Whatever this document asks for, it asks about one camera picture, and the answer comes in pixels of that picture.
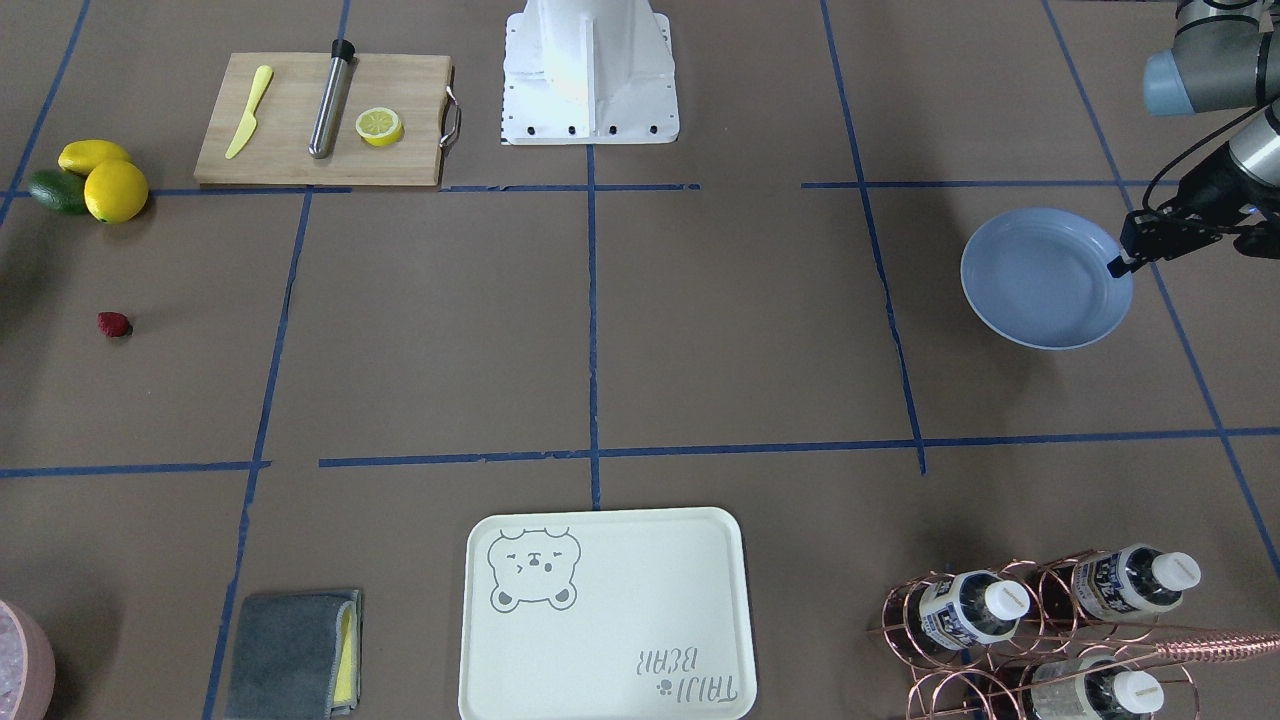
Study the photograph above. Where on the red strawberry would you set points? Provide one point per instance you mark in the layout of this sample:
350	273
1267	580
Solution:
114	325

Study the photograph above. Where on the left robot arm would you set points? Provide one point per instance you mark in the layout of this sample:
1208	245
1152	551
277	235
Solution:
1224	56

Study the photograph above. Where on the steel tube black cap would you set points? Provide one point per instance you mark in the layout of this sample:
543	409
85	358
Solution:
324	134

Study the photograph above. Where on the green avocado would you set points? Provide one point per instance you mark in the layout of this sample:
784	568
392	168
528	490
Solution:
58	190

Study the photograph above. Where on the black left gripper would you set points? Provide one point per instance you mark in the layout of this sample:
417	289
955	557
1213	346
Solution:
1208	187

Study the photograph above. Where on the yellow lemon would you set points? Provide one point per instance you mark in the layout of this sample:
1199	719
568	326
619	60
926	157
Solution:
116	191
82	156

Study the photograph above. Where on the bottle white cap lower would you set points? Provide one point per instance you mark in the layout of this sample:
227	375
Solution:
1092	687

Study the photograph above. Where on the copper twisted bar spoon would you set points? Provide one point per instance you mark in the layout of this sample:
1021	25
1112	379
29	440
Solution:
1218	648

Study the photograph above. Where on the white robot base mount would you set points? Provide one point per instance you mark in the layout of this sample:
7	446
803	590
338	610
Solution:
588	73

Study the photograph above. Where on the light blue plate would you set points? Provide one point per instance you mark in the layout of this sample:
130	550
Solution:
1039	277

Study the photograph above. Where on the cream bear tray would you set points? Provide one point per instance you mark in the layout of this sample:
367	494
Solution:
624	614

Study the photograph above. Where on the bottle white cap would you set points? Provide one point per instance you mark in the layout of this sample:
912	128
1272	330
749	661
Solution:
1136	582
971	609
1092	687

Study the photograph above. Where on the yellow plastic knife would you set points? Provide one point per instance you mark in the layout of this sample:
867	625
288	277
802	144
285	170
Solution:
249	122

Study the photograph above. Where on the grey folded cloth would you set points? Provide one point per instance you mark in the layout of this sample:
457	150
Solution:
297	655

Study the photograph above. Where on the half lemon slice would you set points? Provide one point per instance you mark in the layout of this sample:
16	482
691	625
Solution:
379	127

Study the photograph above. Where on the copper wire bottle rack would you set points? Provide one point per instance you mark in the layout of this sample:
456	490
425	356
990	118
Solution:
965	684

